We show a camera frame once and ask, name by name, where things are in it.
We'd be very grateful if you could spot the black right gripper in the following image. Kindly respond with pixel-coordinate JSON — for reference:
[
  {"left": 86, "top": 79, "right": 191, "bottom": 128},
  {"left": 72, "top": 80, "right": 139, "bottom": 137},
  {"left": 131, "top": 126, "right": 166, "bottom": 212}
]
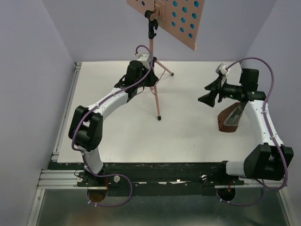
[{"left": 198, "top": 75, "right": 244, "bottom": 107}]

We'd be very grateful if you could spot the brown wooden metronome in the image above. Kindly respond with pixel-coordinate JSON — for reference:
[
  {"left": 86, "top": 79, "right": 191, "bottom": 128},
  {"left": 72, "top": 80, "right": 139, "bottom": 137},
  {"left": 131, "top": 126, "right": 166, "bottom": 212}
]
[{"left": 217, "top": 102, "right": 244, "bottom": 133}]

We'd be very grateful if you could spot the pink music stand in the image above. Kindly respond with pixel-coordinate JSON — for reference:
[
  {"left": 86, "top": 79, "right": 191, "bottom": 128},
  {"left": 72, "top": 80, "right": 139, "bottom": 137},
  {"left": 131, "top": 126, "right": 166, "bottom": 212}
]
[{"left": 126, "top": 0, "right": 206, "bottom": 121}]

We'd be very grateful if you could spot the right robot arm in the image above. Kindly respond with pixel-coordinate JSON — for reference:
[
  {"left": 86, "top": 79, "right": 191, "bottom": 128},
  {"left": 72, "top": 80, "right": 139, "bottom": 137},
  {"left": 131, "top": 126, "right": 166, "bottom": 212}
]
[{"left": 198, "top": 64, "right": 293, "bottom": 185}]

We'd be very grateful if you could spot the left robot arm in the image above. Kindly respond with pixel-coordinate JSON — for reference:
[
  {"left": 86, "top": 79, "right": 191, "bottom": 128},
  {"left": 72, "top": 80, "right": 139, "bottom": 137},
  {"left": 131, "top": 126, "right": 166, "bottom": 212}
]
[{"left": 68, "top": 60, "right": 158, "bottom": 186}]

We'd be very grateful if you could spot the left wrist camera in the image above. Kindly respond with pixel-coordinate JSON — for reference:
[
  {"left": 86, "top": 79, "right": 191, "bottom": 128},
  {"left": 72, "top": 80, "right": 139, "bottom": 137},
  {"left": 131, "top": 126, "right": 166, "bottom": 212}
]
[{"left": 136, "top": 52, "right": 151, "bottom": 64}]

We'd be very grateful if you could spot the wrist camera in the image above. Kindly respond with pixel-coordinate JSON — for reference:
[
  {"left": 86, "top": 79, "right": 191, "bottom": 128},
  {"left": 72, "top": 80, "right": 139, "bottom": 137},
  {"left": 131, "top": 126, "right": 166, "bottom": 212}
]
[
  {"left": 136, "top": 52, "right": 151, "bottom": 64},
  {"left": 215, "top": 63, "right": 229, "bottom": 77}
]

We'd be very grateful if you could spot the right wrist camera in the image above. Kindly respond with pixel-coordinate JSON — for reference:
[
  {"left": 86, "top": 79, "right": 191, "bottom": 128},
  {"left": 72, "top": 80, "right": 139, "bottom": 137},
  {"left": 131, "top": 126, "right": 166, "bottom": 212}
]
[{"left": 215, "top": 63, "right": 229, "bottom": 77}]

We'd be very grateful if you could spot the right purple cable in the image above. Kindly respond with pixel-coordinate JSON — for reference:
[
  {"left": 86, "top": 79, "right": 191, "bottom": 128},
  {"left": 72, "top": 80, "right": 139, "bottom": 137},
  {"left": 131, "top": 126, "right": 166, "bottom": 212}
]
[{"left": 216, "top": 57, "right": 290, "bottom": 206}]

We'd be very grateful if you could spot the black mounting rail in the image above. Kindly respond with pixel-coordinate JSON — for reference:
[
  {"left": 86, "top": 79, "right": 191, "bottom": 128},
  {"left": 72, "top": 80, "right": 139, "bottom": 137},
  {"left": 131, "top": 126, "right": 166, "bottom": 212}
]
[{"left": 77, "top": 162, "right": 244, "bottom": 197}]

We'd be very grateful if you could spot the aluminium frame rail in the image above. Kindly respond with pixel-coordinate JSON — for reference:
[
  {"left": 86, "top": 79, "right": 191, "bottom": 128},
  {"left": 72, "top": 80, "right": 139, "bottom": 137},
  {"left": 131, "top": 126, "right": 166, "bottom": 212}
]
[{"left": 37, "top": 170, "right": 106, "bottom": 190}]

